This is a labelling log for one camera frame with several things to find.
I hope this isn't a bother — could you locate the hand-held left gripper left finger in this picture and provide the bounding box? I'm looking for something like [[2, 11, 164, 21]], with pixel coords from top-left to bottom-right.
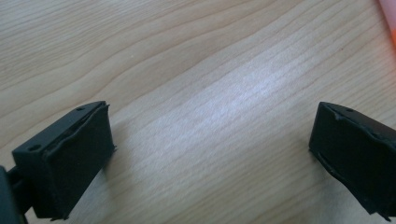
[[11, 100, 117, 221]]

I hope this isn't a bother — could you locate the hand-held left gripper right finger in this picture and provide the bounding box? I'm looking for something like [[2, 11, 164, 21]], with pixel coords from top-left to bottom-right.
[[308, 101, 396, 222]]

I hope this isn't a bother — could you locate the orange pink plastic item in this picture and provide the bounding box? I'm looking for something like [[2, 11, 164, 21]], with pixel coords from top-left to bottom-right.
[[377, 0, 396, 50]]

